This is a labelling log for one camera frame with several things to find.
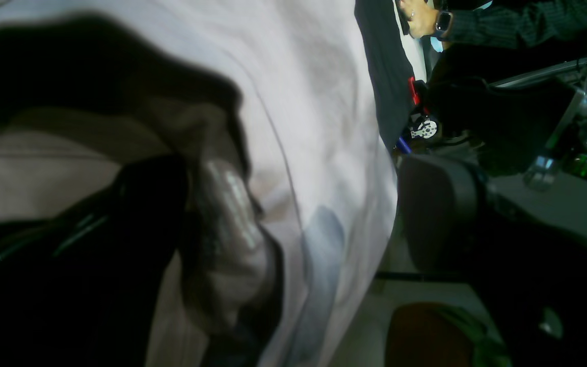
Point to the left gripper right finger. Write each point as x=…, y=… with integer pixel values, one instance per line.
x=531, y=276

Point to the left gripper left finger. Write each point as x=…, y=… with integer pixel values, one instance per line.
x=165, y=267

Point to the pink T-shirt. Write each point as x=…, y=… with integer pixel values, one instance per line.
x=282, y=88

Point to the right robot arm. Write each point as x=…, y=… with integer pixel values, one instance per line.
x=536, y=122

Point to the person's dark sleeve forearm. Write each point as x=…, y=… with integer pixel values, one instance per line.
x=526, y=26

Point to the person's hand with watch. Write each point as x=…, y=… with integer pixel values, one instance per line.
x=421, y=17

